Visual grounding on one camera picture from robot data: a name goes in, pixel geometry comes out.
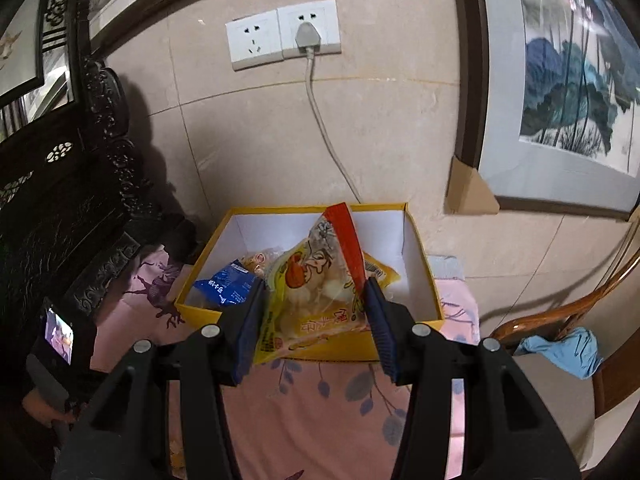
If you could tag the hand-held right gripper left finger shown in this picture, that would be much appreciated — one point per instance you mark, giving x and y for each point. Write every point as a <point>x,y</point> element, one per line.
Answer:
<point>250,330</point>

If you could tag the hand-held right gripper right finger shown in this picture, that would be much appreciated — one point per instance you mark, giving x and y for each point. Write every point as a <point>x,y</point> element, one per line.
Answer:
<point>382,330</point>

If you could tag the blue snack packet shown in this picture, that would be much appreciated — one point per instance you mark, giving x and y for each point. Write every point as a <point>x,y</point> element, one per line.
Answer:
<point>225,285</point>

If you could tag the yellow snack packet red edge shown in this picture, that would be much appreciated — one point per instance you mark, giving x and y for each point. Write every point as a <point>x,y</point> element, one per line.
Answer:
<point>310,310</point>

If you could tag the yellow cardboard box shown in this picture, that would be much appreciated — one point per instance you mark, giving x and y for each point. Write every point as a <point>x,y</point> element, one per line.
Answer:
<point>415,270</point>

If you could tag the orange snack packet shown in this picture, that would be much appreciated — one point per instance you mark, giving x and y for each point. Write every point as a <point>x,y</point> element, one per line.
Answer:
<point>260,260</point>

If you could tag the person's left hand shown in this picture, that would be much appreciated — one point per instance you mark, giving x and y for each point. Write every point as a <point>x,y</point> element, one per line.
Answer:
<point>45,407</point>

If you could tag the pink printed bedsheet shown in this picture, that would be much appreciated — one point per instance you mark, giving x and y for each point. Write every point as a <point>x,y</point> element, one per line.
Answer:
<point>310,410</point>

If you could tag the dark carved wooden furniture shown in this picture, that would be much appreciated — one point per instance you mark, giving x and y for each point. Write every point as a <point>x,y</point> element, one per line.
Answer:
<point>65,220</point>

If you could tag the cardboard corner protector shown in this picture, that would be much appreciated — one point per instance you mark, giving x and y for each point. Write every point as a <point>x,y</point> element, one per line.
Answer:
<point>470,190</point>

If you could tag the light blue cloth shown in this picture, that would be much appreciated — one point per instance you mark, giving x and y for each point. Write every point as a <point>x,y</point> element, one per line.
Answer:
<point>565,352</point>

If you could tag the beige chair cushion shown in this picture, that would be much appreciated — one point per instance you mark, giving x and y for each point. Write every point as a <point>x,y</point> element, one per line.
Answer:
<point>555,400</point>

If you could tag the wooden chair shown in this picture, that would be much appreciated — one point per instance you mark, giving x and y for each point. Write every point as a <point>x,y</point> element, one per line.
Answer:
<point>575,310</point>

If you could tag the grey power plug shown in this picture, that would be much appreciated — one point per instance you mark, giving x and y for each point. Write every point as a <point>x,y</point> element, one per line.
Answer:
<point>306,37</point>

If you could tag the dark framed picture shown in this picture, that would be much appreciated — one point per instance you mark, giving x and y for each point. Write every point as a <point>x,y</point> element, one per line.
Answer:
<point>15,50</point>

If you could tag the framed lotus painting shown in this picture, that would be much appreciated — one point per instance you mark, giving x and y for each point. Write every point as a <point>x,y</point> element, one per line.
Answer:
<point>560,60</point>

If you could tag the white wall socket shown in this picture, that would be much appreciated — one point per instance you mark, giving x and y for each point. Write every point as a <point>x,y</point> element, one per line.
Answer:
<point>325,20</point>
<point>252,40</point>

